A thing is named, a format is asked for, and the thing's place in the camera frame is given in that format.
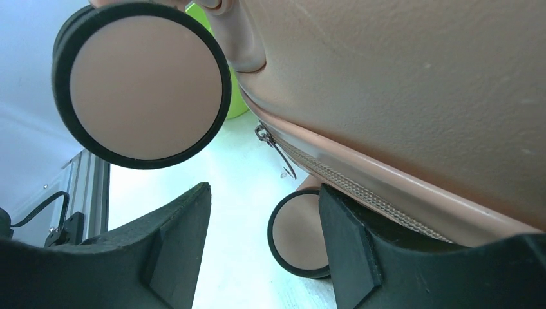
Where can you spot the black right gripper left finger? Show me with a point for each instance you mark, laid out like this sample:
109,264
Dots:
151,262

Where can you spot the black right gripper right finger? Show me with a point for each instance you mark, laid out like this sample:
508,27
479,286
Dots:
377,263

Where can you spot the pink hard-shell suitcase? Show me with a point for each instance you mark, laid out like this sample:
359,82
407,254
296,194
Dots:
429,113

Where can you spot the green plastic tray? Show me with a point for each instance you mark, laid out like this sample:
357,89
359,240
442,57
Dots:
237,106

